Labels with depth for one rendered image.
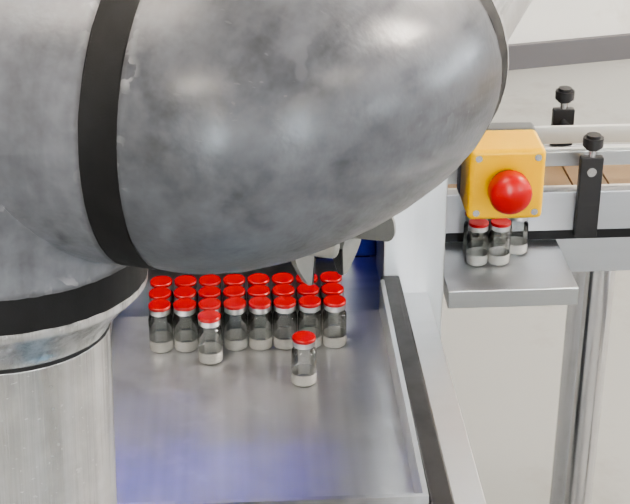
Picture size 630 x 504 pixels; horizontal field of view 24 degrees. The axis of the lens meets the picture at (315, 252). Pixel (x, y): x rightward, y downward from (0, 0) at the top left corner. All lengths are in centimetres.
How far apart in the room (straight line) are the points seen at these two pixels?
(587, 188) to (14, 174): 109
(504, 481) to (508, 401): 27
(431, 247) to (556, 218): 18
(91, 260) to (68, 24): 9
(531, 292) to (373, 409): 27
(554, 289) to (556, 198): 12
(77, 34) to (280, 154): 7
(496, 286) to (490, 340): 166
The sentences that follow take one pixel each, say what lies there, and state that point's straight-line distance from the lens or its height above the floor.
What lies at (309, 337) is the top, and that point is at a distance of 126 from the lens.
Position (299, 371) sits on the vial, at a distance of 126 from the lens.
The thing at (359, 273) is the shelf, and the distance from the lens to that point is 146.
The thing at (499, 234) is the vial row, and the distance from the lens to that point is 147.
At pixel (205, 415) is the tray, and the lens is 124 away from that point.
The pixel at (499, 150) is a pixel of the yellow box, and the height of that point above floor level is 103.
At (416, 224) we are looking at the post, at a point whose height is 95.
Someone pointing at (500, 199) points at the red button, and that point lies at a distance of 136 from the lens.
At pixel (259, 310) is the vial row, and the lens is 130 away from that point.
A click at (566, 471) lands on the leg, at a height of 55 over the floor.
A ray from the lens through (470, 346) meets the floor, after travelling 308.
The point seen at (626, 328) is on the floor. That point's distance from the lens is 320.
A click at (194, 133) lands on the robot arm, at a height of 139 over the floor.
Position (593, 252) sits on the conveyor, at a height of 86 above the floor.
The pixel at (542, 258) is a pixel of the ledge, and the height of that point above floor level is 88.
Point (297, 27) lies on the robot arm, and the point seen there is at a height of 142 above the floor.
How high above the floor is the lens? 156
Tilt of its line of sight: 27 degrees down
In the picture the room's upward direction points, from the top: straight up
